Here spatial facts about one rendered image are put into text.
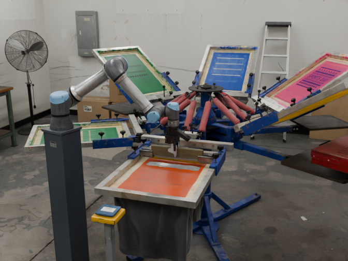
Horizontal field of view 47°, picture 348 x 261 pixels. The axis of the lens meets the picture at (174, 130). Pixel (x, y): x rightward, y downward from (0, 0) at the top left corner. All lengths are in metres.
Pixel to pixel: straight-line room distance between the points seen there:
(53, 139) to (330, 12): 4.86
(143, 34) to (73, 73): 1.60
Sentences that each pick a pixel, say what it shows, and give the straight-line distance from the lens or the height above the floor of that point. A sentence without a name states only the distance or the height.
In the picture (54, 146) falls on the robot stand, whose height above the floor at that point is 1.09.
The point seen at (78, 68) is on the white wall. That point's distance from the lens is 7.70.
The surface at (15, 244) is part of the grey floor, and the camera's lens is 3.85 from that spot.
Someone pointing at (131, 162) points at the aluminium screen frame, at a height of 0.99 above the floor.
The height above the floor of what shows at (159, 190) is 0.95.
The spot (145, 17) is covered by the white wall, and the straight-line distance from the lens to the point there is 7.04.
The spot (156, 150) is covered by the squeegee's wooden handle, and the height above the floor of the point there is 1.02.
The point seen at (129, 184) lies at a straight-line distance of 2.40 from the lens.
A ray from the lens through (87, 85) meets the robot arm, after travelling 2.70.
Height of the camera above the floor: 1.94
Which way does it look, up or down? 17 degrees down
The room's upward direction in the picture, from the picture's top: straight up
